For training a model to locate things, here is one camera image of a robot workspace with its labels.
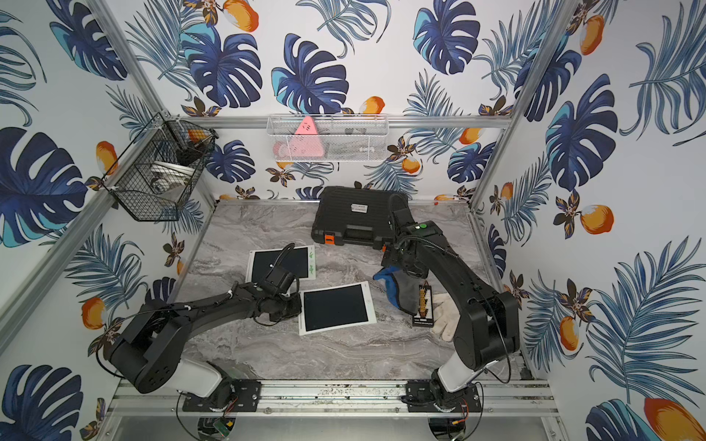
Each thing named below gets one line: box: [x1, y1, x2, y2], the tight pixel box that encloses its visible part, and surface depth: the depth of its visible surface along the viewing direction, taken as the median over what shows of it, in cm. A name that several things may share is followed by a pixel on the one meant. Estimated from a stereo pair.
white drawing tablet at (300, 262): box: [244, 245, 317, 284], surface depth 105 cm
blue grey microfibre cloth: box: [372, 265, 423, 316], surface depth 87 cm
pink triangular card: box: [278, 115, 325, 159], surface depth 92 cm
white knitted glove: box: [431, 293, 461, 342], surface depth 90 cm
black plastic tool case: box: [310, 180, 395, 250], surface depth 107 cm
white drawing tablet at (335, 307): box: [297, 281, 377, 337], surface depth 92 cm
